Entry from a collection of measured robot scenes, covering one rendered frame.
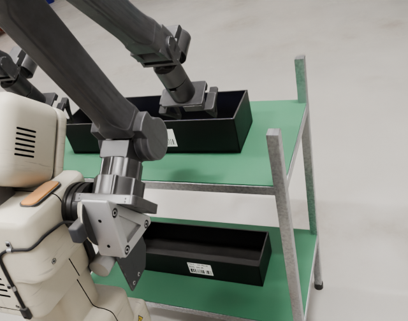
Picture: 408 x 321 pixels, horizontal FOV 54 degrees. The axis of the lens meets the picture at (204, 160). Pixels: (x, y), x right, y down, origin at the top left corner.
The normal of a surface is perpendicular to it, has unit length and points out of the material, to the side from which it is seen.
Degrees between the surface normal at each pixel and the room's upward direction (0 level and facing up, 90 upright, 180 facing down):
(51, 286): 90
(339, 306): 0
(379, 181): 0
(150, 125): 90
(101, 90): 91
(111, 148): 37
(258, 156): 0
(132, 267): 90
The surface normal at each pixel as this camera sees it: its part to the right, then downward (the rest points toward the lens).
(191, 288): -0.21, -0.81
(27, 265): -0.32, 0.48
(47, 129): 0.93, 0.00
